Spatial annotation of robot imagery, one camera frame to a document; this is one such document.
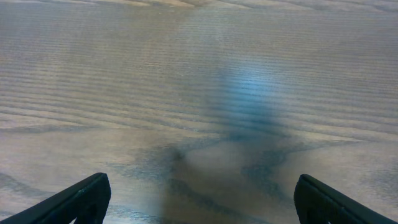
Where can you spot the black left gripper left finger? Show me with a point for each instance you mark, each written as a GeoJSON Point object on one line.
{"type": "Point", "coordinates": [85, 202]}

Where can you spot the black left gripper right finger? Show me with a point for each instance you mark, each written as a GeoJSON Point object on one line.
{"type": "Point", "coordinates": [318, 203]}

